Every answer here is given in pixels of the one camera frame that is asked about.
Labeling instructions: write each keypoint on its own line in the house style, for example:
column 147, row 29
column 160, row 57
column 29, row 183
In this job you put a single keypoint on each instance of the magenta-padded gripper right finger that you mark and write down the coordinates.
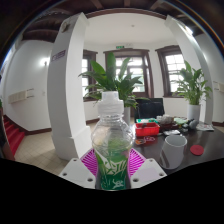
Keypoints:
column 150, row 171

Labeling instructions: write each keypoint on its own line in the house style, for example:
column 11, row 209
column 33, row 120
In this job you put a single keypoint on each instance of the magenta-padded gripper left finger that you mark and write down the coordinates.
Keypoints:
column 75, row 171

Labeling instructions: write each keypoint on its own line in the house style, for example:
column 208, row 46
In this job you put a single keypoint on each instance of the clear green-labelled drink bottle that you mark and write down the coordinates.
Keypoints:
column 112, row 143

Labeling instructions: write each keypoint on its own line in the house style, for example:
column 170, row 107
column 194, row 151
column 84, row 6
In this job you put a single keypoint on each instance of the white mug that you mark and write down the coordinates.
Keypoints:
column 173, row 153

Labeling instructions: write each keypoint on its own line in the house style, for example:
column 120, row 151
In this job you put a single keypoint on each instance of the red plastic box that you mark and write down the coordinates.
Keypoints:
column 148, row 130

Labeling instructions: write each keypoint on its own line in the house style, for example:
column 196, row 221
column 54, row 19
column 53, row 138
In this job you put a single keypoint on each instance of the flat black device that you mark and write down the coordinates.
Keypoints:
column 171, row 132

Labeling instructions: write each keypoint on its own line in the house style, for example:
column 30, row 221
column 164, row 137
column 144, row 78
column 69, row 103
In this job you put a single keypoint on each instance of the brown tray with white cups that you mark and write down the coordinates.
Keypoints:
column 166, row 124

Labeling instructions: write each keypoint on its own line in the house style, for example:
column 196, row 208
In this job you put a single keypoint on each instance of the green box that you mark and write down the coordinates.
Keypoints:
column 143, row 120

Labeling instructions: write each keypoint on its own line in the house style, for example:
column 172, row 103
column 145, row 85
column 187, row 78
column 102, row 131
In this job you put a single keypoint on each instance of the flat round red coaster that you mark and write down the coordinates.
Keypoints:
column 197, row 150

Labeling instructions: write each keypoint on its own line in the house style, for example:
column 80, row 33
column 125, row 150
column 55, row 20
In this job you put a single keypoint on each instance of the green notebook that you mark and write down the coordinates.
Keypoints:
column 180, row 120

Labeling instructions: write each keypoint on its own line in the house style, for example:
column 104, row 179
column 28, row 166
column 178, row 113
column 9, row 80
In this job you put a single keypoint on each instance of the red carpeted staircase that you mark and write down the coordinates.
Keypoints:
column 15, row 135

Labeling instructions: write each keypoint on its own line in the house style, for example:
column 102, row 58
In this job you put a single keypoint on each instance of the printed paper sheet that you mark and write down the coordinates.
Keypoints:
column 205, row 127

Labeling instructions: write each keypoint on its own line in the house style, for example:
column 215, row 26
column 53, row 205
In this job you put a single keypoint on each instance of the leafy plant in white pot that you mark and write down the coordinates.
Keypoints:
column 111, row 78
column 193, row 111

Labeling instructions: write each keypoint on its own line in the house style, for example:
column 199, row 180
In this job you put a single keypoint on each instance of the wooden framed window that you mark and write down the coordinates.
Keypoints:
column 87, row 80
column 175, row 66

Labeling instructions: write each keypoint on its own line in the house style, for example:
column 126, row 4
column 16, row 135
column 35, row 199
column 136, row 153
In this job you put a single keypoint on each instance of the wooden double glass door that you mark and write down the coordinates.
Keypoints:
column 136, row 71

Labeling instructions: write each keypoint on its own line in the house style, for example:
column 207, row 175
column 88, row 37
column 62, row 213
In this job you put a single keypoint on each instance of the green exit sign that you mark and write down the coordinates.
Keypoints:
column 120, row 47

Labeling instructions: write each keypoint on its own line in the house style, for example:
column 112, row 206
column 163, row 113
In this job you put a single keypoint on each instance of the white wall radiator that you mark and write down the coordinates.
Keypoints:
column 220, row 86
column 20, row 96

